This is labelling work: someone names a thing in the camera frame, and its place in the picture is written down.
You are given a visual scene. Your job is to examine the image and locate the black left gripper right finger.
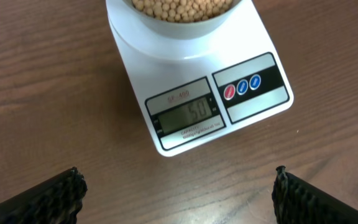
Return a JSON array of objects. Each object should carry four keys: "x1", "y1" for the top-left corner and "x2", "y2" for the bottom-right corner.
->
[{"x1": 272, "y1": 166, "x2": 358, "y2": 224}]

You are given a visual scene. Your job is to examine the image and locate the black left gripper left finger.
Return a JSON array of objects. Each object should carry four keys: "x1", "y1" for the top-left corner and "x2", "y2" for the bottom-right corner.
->
[{"x1": 0, "y1": 167, "x2": 88, "y2": 224}]

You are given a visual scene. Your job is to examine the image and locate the white digital kitchen scale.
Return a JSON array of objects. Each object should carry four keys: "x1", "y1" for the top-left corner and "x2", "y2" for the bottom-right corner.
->
[{"x1": 106, "y1": 0, "x2": 294, "y2": 157}]

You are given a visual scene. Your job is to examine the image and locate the light grey round bowl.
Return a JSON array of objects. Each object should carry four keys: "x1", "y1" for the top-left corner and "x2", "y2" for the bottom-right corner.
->
[{"x1": 124, "y1": 1, "x2": 241, "y2": 39}]

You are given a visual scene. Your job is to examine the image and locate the soybeans pile in bowl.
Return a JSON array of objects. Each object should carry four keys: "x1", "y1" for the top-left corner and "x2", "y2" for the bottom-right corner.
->
[{"x1": 131, "y1": 0, "x2": 234, "y2": 23}]

